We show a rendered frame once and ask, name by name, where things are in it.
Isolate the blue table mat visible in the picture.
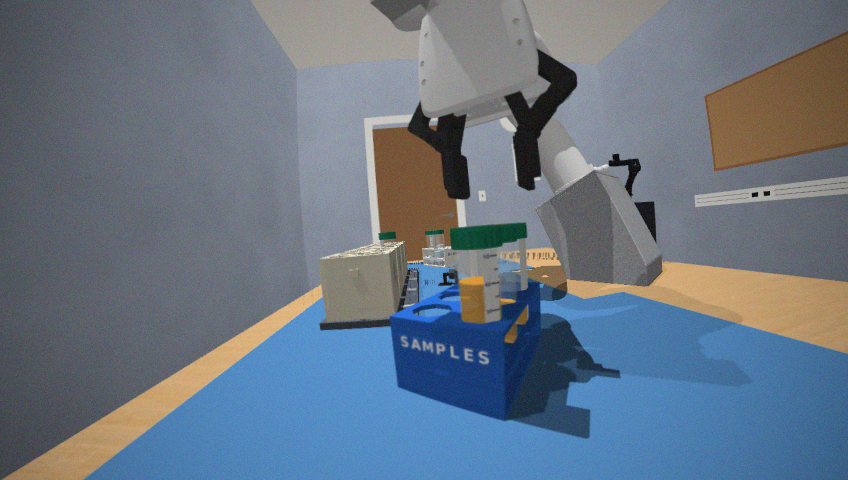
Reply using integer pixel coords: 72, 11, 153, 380
83, 277, 848, 480

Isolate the white tube rack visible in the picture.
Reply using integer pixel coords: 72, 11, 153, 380
422, 246, 456, 268

